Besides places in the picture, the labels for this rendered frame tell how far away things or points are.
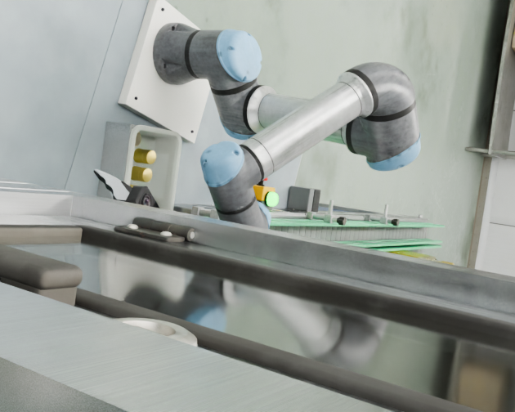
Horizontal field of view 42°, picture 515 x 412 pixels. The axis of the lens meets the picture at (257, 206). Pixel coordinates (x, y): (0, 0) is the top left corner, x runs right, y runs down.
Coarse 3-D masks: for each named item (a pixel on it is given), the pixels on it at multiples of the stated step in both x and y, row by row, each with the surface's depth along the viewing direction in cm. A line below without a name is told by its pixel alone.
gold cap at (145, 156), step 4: (136, 152) 160; (140, 152) 159; (144, 152) 159; (148, 152) 158; (152, 152) 159; (136, 156) 160; (140, 156) 159; (144, 156) 158; (148, 156) 158; (152, 156) 159; (136, 160) 160; (140, 160) 159; (144, 160) 159; (148, 160) 158; (152, 160) 160
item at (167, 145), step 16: (144, 128) 152; (160, 128) 157; (144, 144) 163; (160, 144) 165; (176, 144) 163; (128, 160) 150; (160, 160) 165; (176, 160) 163; (128, 176) 150; (160, 176) 165; (176, 176) 164; (160, 192) 165
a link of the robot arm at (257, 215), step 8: (256, 200) 119; (248, 208) 117; (256, 208) 119; (264, 208) 124; (224, 216) 117; (232, 216) 117; (240, 216) 117; (248, 216) 117; (256, 216) 119; (264, 216) 123; (248, 224) 118; (256, 224) 119; (264, 224) 122
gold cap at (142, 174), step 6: (132, 168) 160; (138, 168) 159; (144, 168) 158; (132, 174) 159; (138, 174) 158; (144, 174) 158; (150, 174) 160; (132, 180) 161; (138, 180) 159; (144, 180) 158
